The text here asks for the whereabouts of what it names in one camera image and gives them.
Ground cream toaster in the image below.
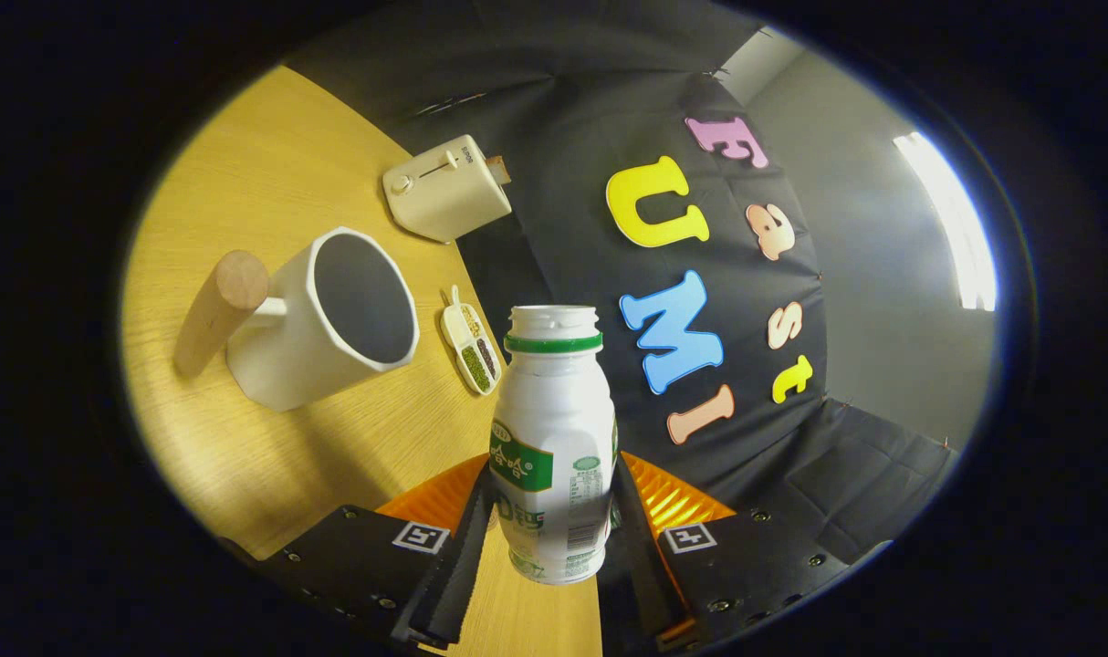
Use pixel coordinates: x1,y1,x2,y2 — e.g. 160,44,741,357
382,134,513,245

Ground white sectioned dish with beans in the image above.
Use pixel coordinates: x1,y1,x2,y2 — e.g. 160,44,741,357
441,286,503,395

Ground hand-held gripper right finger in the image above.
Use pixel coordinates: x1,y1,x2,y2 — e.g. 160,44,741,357
609,452,893,652

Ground black backdrop cloth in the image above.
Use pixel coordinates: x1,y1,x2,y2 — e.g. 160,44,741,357
280,0,961,567

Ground ceiling light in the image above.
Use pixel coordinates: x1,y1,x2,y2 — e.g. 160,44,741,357
894,132,998,313

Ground white juice bottle green label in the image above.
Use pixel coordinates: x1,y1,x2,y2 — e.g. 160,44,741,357
488,305,619,585

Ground wooden table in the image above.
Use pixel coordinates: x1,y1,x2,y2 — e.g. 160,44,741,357
120,64,605,657

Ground white cup wooden handle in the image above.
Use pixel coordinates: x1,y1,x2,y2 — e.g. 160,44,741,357
172,226,421,413

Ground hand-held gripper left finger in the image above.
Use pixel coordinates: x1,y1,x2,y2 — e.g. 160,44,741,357
221,454,496,651

